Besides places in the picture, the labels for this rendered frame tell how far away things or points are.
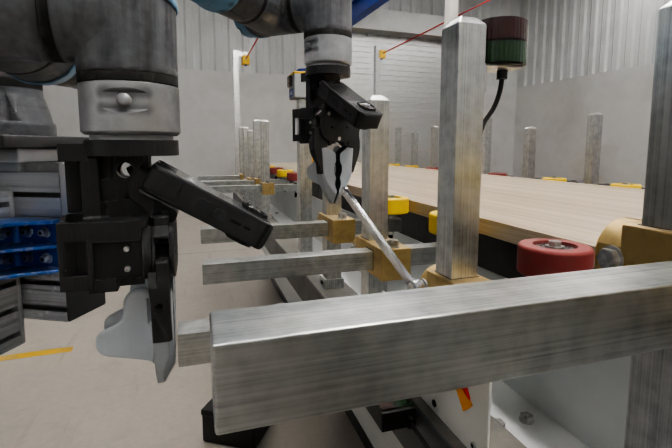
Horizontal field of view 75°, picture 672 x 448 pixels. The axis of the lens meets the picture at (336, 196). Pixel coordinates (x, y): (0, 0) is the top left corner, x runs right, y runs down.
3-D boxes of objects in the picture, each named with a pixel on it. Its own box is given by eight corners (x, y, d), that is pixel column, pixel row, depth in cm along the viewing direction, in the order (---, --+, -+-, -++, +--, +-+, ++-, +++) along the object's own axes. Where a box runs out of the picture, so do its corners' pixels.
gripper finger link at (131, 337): (103, 389, 37) (96, 284, 36) (176, 378, 39) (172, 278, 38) (95, 409, 35) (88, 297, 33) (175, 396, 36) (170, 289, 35)
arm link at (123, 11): (67, -45, 36) (176, -31, 39) (76, 89, 38) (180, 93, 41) (39, -93, 29) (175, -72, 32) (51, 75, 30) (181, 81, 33)
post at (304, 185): (299, 260, 123) (297, 98, 118) (295, 256, 127) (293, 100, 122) (314, 259, 124) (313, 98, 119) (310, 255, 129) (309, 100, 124)
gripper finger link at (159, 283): (153, 328, 38) (148, 231, 37) (174, 325, 39) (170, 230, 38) (147, 352, 34) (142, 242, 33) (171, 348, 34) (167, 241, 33)
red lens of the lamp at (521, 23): (493, 35, 46) (494, 14, 46) (461, 47, 52) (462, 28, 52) (539, 39, 48) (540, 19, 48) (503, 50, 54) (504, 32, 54)
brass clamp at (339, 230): (330, 244, 90) (330, 220, 90) (313, 232, 103) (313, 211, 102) (358, 242, 92) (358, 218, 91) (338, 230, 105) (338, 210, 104)
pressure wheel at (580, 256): (548, 355, 47) (554, 251, 46) (499, 326, 55) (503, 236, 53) (605, 345, 49) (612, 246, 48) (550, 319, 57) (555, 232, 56)
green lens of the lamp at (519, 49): (492, 59, 47) (493, 38, 46) (460, 69, 52) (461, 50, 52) (538, 62, 49) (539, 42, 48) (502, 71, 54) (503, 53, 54)
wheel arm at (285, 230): (201, 248, 86) (200, 227, 85) (200, 245, 89) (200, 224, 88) (401, 235, 99) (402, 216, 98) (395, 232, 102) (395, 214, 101)
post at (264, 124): (262, 228, 194) (260, 119, 189) (261, 227, 197) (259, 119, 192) (270, 228, 195) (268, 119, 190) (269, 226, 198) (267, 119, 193)
